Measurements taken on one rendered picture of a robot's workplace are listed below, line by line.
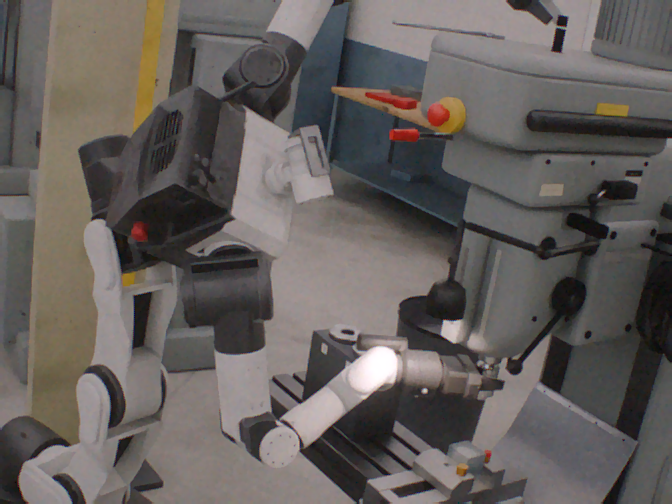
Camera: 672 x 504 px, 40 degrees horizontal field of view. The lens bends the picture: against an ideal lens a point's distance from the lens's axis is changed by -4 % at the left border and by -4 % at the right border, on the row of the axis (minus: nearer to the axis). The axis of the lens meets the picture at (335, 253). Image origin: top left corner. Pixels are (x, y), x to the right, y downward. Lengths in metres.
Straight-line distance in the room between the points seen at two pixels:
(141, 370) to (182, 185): 0.60
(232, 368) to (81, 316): 1.79
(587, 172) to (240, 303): 0.65
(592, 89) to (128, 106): 1.90
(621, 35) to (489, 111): 0.41
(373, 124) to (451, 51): 7.37
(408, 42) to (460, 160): 6.95
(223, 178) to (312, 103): 7.56
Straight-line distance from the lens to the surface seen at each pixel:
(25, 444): 2.45
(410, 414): 3.96
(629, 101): 1.74
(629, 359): 2.14
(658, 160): 1.89
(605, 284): 1.87
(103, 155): 1.99
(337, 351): 2.20
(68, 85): 3.11
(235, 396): 1.65
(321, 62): 9.14
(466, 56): 1.60
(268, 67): 1.76
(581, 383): 2.23
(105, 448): 2.11
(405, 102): 7.54
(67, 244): 3.26
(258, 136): 1.72
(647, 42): 1.85
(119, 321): 1.97
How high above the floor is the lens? 1.99
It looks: 18 degrees down
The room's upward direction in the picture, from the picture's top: 9 degrees clockwise
